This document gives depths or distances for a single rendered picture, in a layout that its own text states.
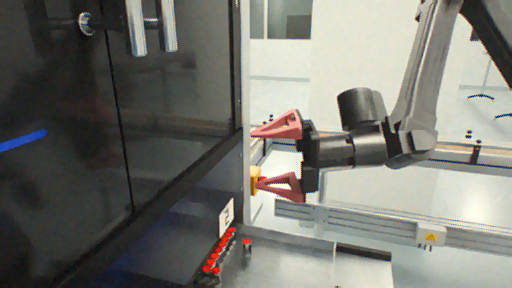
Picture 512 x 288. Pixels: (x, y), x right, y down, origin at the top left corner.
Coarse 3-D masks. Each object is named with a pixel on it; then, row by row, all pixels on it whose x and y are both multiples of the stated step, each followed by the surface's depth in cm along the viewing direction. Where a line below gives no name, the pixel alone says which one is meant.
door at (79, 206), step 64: (0, 0) 26; (64, 0) 31; (0, 64) 26; (64, 64) 32; (0, 128) 27; (64, 128) 33; (0, 192) 27; (64, 192) 34; (128, 192) 43; (0, 256) 28; (64, 256) 35
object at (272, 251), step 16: (240, 224) 94; (240, 240) 92; (256, 240) 92; (272, 240) 92; (288, 240) 91; (304, 240) 89; (320, 240) 88; (240, 256) 86; (256, 256) 86; (272, 256) 86; (288, 256) 86; (304, 256) 86; (320, 256) 86; (224, 272) 80; (240, 272) 80; (256, 272) 80; (272, 272) 80; (288, 272) 80; (304, 272) 80; (320, 272) 80
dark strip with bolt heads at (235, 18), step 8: (232, 0) 69; (232, 8) 70; (232, 16) 70; (232, 24) 71; (232, 32) 71; (232, 40) 72; (232, 48) 72; (232, 56) 73; (232, 64) 74; (240, 64) 78; (240, 72) 78; (240, 80) 79; (240, 88) 79; (240, 96) 80; (240, 104) 81; (240, 112) 81; (240, 120) 82
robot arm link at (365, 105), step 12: (348, 96) 52; (360, 96) 51; (372, 96) 53; (348, 108) 52; (360, 108) 51; (372, 108) 52; (384, 108) 53; (348, 120) 52; (360, 120) 50; (372, 120) 51; (384, 120) 52; (384, 132) 53; (396, 132) 50; (408, 132) 50; (420, 132) 50; (396, 144) 50; (408, 144) 49; (420, 144) 49; (432, 144) 49; (396, 156) 51
